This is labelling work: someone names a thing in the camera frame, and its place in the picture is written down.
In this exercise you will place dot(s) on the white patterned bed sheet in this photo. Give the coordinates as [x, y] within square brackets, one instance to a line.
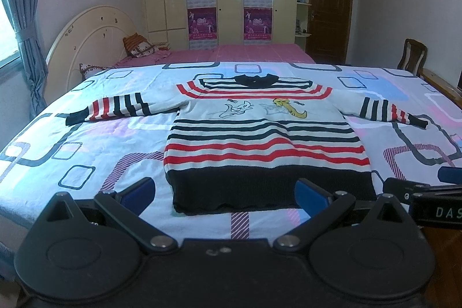
[48, 156]

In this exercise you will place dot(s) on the small patterned pillow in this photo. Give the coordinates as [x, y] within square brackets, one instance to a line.
[89, 70]

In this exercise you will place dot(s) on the cream curved headboard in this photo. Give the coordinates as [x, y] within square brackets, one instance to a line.
[94, 36]

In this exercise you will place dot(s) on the lower left purple poster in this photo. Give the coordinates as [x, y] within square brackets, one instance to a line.
[202, 24]

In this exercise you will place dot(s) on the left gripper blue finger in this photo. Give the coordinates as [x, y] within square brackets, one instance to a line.
[450, 175]

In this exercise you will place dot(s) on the lower right purple poster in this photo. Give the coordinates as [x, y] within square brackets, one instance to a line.
[257, 24]

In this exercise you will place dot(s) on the pink bed mattress cover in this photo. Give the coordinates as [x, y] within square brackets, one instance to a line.
[270, 53]

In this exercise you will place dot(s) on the dark wooden chair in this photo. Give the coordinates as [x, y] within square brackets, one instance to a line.
[414, 56]

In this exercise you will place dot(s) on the orange striped pillow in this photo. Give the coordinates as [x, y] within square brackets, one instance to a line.
[137, 46]

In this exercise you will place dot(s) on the dark wooden door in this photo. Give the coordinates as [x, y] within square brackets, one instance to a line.
[329, 24]

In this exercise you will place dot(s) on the striped knit child sweater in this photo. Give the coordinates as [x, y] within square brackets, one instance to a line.
[241, 143]

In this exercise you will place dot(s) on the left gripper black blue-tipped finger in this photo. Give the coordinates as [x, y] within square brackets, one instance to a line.
[122, 209]
[325, 210]

